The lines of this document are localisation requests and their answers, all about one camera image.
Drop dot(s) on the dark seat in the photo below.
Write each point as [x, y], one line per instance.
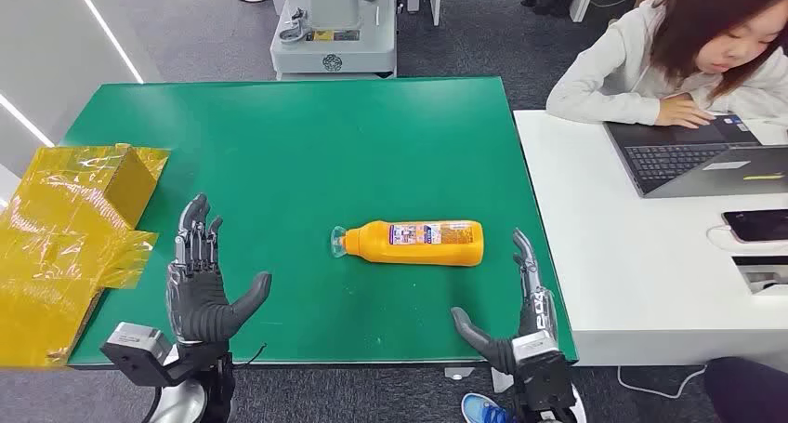
[751, 392]

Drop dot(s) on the black smartphone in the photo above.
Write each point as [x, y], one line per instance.
[760, 225]

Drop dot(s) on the white desk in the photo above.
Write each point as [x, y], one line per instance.
[615, 254]

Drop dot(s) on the white desk device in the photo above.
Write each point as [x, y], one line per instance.
[763, 275]

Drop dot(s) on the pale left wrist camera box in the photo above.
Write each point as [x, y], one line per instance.
[135, 349]

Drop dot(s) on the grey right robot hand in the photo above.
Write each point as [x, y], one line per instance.
[535, 312]

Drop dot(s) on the person's hand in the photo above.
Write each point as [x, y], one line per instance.
[680, 112]

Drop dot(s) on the green table mat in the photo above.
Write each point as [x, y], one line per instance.
[308, 161]

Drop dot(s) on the person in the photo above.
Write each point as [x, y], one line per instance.
[622, 69]

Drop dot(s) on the white machine stand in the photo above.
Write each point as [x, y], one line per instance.
[332, 44]

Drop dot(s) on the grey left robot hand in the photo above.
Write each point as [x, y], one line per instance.
[197, 303]

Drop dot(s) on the yellow film wrapped cardboard box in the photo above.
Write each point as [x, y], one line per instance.
[61, 235]

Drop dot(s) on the dark grey laptop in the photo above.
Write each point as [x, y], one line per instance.
[677, 161]

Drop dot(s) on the blue shoe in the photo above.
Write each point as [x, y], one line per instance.
[483, 411]

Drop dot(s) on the orange bottle with clear cap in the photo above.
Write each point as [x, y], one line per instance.
[431, 251]

